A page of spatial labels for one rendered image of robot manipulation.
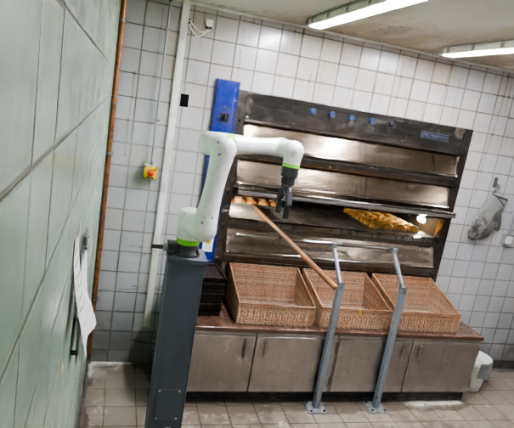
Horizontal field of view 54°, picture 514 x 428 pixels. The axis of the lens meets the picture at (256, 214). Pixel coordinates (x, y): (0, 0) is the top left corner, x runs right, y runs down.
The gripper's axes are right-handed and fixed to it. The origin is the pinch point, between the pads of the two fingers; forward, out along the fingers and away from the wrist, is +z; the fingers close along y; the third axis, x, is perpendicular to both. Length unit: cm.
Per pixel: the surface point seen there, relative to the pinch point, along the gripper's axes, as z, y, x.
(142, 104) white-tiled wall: -41, -97, -77
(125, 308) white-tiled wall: 105, -96, -71
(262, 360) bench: 112, -42, 22
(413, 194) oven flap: -7, -98, 140
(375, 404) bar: 141, -37, 113
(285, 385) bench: 131, -42, 42
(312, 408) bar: 145, -37, 63
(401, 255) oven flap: 43, -98, 143
